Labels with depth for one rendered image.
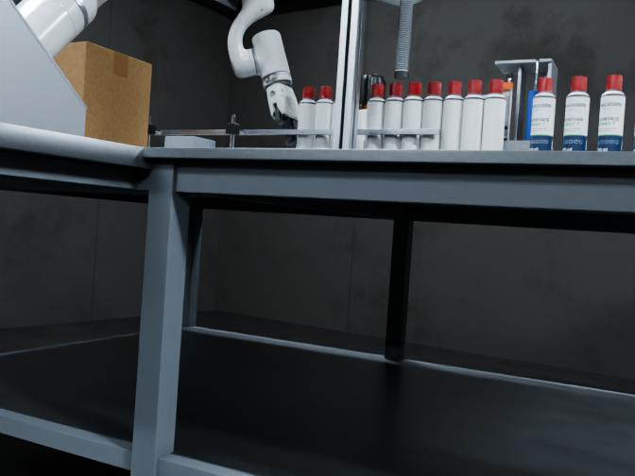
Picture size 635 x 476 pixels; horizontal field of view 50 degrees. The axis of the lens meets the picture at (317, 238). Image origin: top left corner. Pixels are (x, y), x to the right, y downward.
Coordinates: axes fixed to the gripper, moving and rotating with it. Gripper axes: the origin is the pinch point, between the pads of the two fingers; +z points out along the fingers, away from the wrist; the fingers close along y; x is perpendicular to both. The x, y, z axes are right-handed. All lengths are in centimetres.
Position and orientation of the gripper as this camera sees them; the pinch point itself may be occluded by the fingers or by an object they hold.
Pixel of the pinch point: (291, 138)
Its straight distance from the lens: 195.2
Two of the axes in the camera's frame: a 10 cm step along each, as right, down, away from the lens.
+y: 4.6, 0.2, 8.9
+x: -8.6, 2.8, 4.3
